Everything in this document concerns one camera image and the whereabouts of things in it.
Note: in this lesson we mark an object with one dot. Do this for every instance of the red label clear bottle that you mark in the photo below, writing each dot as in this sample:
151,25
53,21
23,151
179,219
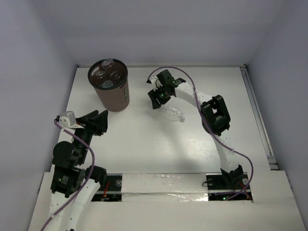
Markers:
115,76

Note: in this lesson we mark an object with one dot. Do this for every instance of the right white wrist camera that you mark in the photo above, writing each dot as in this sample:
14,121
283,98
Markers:
155,83

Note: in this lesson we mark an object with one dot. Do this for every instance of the clear bottle blue cap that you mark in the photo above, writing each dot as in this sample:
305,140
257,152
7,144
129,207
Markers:
108,64

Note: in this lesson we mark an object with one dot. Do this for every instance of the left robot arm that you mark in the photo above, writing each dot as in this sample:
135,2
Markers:
76,178

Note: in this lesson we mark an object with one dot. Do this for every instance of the brown plastic waste bin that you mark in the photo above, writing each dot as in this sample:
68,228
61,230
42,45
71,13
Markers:
116,98

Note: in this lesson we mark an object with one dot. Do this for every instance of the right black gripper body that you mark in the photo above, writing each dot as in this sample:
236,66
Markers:
162,96

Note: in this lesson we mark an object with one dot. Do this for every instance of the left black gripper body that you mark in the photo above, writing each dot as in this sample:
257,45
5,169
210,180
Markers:
91,126

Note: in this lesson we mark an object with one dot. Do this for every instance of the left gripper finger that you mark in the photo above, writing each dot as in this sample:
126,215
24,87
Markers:
101,121
88,116

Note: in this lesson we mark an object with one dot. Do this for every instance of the taped white front board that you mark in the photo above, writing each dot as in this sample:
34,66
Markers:
164,188

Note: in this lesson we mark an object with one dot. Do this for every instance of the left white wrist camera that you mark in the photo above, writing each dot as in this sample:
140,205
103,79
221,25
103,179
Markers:
66,119

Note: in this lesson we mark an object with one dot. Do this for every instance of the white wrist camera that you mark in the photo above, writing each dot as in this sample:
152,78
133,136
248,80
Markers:
155,83
66,119

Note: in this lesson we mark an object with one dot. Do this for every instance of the aluminium rail right edge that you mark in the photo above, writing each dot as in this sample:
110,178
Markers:
259,120

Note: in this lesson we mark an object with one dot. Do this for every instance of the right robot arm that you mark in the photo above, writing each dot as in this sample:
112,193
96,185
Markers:
214,115

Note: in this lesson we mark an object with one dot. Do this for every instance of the blue label bottle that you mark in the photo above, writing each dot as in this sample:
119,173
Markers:
99,74
107,84

